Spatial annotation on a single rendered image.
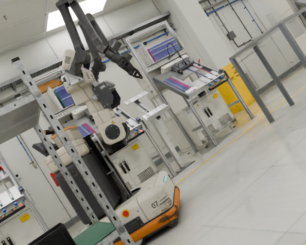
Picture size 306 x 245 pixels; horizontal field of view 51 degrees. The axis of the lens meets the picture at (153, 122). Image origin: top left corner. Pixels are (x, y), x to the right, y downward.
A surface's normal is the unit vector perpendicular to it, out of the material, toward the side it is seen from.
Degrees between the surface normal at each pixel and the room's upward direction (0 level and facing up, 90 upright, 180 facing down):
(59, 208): 90
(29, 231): 90
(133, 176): 90
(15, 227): 90
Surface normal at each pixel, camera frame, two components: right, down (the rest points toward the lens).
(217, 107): 0.36, -0.25
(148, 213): -0.09, 0.04
